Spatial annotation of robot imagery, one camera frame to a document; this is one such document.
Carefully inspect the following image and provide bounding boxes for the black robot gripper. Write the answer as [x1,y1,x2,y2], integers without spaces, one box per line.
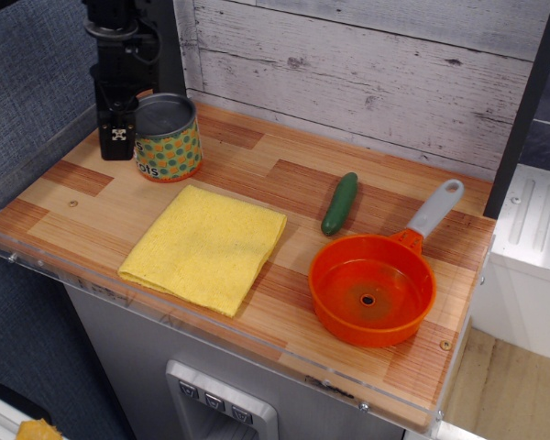
[90,32,160,160]

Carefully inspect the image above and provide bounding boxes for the orange toy pan grey handle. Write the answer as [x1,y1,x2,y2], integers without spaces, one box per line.
[308,179,465,347]

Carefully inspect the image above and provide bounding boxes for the black left shelf post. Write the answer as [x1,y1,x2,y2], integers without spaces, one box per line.
[137,0,187,96]

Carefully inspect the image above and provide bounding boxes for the grey toy fridge cabinet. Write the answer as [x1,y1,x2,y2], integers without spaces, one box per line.
[68,287,404,439]

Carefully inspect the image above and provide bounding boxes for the silver water dispenser panel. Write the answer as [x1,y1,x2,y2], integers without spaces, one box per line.
[166,360,279,439]

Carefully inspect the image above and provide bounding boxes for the black right shelf post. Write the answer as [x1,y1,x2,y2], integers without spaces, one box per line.
[483,15,550,220]

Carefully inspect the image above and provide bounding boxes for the white toy sink unit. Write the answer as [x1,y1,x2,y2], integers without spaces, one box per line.
[470,165,550,358]

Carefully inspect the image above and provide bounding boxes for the yellow folded cloth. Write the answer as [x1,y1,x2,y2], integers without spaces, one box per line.
[118,185,287,317]

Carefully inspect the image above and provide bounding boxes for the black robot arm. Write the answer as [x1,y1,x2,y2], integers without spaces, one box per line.
[0,1,161,160]

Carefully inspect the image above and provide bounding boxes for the green toy cucumber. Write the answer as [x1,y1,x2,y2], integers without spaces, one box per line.
[321,172,358,237]

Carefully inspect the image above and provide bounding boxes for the black shelf post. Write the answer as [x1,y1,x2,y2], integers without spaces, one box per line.
[483,15,550,220]
[137,0,187,96]

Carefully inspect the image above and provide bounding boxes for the yellow object bottom left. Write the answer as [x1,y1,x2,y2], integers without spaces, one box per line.
[16,419,63,440]

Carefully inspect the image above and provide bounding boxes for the peas and carrots toy can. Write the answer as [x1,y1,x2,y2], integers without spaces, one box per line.
[134,93,203,183]

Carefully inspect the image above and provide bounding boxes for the clear acrylic table guard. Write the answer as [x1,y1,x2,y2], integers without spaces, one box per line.
[0,104,495,439]

